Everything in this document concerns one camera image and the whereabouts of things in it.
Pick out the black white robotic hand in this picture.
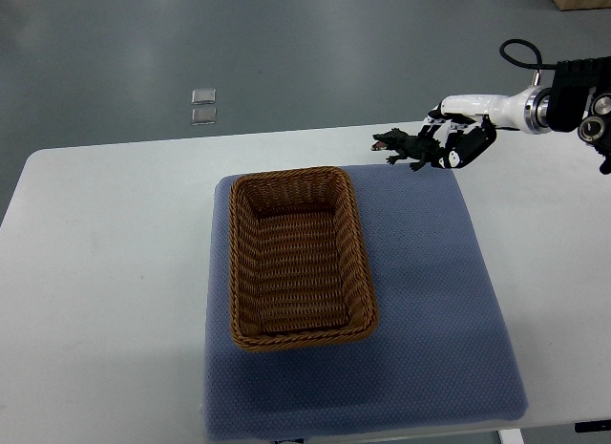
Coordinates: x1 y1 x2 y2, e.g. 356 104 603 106
418 88 549 169

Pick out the dark toy crocodile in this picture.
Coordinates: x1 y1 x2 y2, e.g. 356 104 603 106
370 128 448 171

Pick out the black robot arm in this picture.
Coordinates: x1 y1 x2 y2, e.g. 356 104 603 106
499 38 610 175

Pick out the brown wicker basket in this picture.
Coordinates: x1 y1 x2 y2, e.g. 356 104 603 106
228 166 379 352

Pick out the blue grey cushion mat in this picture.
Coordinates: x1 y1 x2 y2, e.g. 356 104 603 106
203 164 527 441

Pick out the upper metal floor plate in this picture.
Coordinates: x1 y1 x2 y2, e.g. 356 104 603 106
191 88 217 105

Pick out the black table control panel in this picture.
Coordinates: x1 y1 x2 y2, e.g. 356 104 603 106
574 419 611 433

